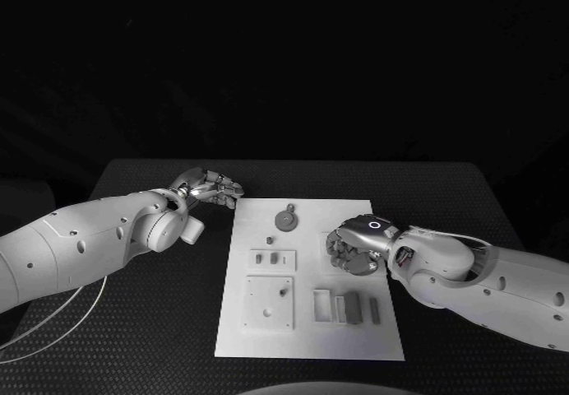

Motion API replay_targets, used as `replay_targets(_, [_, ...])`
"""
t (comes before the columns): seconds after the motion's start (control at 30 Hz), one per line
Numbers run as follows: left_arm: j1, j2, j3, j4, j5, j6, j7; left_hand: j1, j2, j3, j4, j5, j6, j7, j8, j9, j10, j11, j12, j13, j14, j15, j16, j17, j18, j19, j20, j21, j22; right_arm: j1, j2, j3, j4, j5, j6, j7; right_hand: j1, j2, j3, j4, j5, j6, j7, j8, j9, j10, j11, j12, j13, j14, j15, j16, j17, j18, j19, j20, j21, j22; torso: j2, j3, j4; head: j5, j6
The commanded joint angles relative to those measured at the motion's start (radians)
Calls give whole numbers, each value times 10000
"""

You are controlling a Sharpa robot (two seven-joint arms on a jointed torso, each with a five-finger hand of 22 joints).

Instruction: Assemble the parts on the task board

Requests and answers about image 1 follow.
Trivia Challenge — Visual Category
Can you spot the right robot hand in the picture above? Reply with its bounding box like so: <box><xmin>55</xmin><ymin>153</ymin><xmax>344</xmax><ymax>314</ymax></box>
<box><xmin>324</xmin><ymin>213</ymin><xmax>402</xmax><ymax>277</ymax></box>

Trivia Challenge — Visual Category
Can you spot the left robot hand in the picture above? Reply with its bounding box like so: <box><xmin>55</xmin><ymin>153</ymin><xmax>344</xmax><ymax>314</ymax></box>
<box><xmin>170</xmin><ymin>167</ymin><xmax>245</xmax><ymax>211</ymax></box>

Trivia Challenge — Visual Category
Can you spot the white task board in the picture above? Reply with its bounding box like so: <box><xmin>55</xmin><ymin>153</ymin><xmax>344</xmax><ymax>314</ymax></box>
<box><xmin>213</xmin><ymin>197</ymin><xmax>406</xmax><ymax>362</ymax></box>

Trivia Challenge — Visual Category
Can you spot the grey gear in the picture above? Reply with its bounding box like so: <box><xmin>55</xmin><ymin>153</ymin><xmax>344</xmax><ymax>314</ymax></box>
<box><xmin>274</xmin><ymin>210</ymin><xmax>300</xmax><ymax>232</ymax></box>

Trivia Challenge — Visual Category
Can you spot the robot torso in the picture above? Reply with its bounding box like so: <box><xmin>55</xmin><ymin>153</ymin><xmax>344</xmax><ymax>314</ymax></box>
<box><xmin>236</xmin><ymin>381</ymin><xmax>429</xmax><ymax>395</ymax></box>

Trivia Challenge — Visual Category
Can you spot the white cable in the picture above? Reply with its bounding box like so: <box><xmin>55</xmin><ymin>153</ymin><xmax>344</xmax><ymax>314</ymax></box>
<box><xmin>0</xmin><ymin>273</ymin><xmax>109</xmax><ymax>364</ymax></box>
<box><xmin>409</xmin><ymin>225</ymin><xmax>493</xmax><ymax>247</ymax></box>
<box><xmin>0</xmin><ymin>285</ymin><xmax>86</xmax><ymax>351</ymax></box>

